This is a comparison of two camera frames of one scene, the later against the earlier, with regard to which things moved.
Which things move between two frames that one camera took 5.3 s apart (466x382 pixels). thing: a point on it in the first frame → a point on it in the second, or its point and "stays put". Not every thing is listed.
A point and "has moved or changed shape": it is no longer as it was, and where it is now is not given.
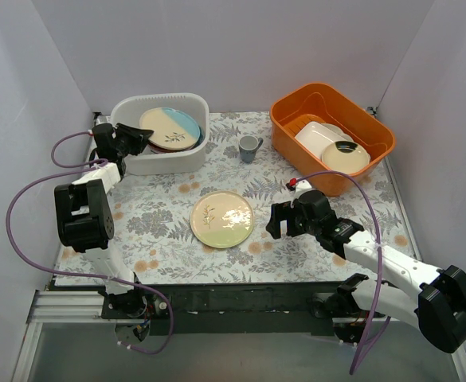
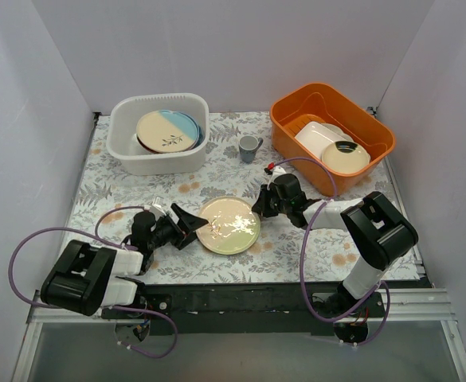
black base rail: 250,308 stays put
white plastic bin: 146,161 stays put
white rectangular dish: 315,137 stays put
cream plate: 221,219 has moved or changed shape
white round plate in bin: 325,135 stays put
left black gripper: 122,139 → 180,229
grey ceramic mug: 248,146 stays put
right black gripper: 282,220 → 268,200
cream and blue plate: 173,129 stays put
